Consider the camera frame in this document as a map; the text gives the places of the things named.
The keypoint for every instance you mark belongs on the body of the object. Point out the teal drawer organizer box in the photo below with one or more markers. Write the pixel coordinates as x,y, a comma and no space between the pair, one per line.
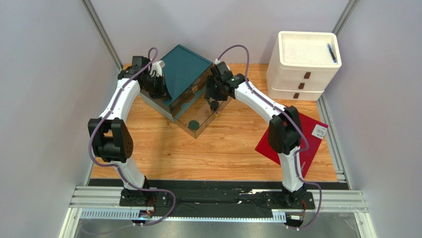
180,56

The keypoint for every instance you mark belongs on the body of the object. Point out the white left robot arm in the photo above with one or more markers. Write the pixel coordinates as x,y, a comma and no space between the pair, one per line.
110,143

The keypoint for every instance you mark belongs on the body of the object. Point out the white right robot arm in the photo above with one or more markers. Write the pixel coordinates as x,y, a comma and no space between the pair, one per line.
284,127

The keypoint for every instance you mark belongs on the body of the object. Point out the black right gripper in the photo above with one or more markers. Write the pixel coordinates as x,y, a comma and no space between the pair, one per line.
213,91

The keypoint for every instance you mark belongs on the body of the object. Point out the black round jar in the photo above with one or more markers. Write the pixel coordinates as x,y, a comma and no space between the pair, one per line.
214,105

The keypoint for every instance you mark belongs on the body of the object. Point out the green round compact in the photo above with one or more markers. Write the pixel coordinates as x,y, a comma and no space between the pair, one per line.
193,125

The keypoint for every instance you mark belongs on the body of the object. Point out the blue pen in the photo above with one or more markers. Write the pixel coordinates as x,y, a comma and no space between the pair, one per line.
332,53

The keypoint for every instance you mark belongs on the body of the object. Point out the white three-drawer cabinet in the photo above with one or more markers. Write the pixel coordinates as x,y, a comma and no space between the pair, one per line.
301,67

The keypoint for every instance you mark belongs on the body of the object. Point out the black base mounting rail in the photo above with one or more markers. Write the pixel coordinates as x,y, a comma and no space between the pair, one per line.
217,199

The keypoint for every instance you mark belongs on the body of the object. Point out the clear drawer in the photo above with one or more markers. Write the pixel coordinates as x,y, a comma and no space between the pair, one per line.
201,112
187,84

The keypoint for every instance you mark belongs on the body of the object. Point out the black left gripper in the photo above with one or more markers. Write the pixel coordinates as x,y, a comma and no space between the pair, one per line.
164,93

